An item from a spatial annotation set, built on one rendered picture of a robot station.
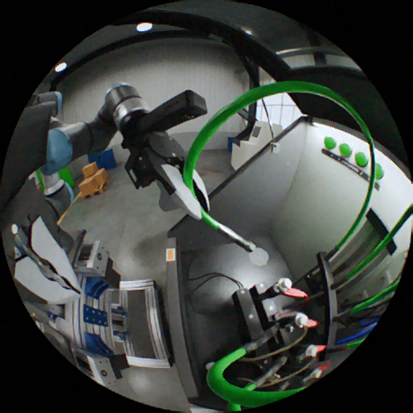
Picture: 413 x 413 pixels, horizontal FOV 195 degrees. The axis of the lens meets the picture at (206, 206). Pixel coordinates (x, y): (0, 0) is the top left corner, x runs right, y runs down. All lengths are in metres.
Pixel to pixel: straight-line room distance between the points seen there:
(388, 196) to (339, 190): 0.18
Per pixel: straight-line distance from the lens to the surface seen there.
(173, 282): 0.43
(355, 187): 0.44
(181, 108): 0.16
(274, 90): 0.15
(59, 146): 0.24
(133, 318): 1.31
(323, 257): 0.43
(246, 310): 0.39
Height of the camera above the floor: 1.35
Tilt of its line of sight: 38 degrees down
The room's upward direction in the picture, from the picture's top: straight up
